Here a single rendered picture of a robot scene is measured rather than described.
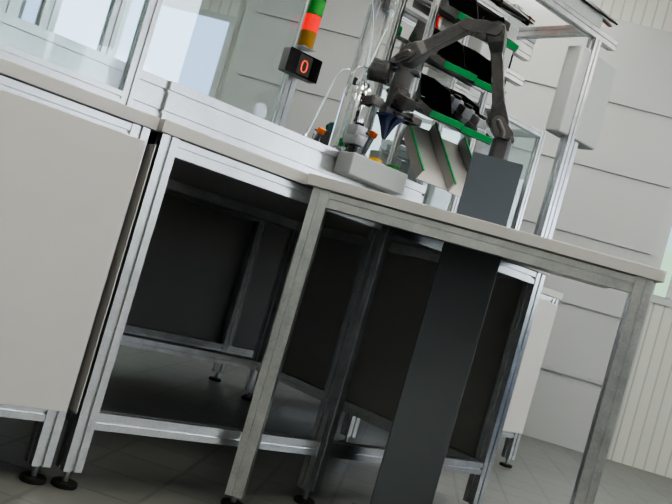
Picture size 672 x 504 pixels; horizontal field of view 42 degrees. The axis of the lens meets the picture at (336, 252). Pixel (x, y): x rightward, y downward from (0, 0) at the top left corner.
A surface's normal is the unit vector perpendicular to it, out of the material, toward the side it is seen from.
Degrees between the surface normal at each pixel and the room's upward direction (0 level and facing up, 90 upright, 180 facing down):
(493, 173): 90
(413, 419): 90
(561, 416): 90
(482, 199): 90
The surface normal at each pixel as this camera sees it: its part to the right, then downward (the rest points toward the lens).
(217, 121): 0.62, 0.15
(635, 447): -0.10, -0.06
